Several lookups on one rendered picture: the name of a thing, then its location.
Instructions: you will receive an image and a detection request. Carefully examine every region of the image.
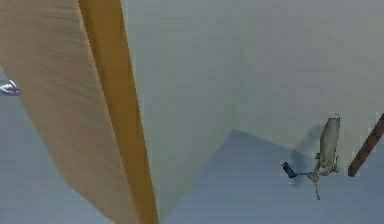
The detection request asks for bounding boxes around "tan wooden room door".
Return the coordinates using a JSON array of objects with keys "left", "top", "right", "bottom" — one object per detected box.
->
[{"left": 0, "top": 0, "right": 160, "bottom": 224}]

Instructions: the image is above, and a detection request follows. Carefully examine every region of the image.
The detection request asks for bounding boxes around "brown wooden furniture leg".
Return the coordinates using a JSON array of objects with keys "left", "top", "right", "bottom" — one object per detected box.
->
[{"left": 347, "top": 112, "right": 384, "bottom": 178}]

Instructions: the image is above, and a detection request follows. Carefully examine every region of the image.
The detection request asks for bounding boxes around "silver door handle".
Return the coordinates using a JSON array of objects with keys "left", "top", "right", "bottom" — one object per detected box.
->
[{"left": 0, "top": 79, "right": 22, "bottom": 97}]

